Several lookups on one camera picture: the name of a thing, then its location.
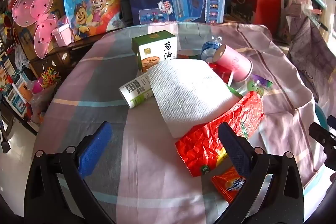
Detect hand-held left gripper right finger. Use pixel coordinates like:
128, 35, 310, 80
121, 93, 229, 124
218, 122, 305, 224

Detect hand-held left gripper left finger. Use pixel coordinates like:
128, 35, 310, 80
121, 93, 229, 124
24, 121, 113, 224

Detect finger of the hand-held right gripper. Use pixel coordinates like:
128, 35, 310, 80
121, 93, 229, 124
323, 145, 336, 172
308, 115, 336, 147

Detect clear plastic bottle blue label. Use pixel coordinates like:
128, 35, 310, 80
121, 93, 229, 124
201, 35, 223, 62

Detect red foil wrapper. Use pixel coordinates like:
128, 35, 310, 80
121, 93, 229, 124
175, 91, 264, 178

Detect orange snack packet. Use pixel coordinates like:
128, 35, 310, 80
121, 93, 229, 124
211, 166, 248, 204

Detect pink checked tablecloth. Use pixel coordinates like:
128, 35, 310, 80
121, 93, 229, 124
34, 21, 331, 224

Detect green purple candy wrapper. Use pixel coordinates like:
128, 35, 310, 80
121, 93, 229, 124
247, 74, 273, 94

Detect white green cylindrical can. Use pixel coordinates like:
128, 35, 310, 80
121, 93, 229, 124
118, 74, 154, 109

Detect white paper towel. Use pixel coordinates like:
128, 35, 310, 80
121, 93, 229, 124
147, 59, 242, 138

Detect grey brown cloth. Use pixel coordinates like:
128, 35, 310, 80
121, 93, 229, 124
287, 14, 336, 109

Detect pink paper cup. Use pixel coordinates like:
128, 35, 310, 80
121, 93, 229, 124
212, 44, 253, 82

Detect brown wooden cabinet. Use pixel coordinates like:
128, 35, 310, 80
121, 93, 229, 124
28, 35, 103, 80

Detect colourful toy package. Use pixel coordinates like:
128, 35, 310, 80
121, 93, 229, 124
0, 51, 34, 125

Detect red green paper bowl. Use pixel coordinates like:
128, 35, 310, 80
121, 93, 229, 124
176, 49, 201, 60

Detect green biscuit box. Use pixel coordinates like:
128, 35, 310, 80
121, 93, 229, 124
131, 30, 177, 73

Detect small pink gift box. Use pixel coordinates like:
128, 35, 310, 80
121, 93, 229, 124
52, 23, 72, 47

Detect pink butterfly wings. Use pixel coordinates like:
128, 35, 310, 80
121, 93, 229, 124
12, 0, 59, 59

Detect colourful string bundle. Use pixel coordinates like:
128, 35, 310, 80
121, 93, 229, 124
39, 68, 61, 88

